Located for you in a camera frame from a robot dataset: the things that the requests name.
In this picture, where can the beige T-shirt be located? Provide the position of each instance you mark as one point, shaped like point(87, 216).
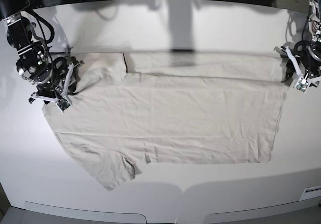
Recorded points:
point(178, 108)

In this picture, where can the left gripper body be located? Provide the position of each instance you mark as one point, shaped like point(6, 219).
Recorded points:
point(305, 56)

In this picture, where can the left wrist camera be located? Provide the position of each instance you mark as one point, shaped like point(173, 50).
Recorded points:
point(302, 85)

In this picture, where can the white label sticker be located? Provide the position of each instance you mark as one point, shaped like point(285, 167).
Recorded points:
point(311, 192)

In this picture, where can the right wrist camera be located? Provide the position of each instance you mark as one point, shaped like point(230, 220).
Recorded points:
point(63, 104)

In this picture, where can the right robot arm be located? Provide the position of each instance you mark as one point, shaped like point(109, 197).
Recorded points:
point(30, 34)

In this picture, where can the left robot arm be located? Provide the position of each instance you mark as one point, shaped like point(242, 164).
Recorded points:
point(311, 29)

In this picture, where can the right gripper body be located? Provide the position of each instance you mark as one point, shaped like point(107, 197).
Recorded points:
point(52, 84)

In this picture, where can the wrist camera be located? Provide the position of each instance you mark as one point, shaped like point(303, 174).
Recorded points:
point(63, 104)
point(302, 85)

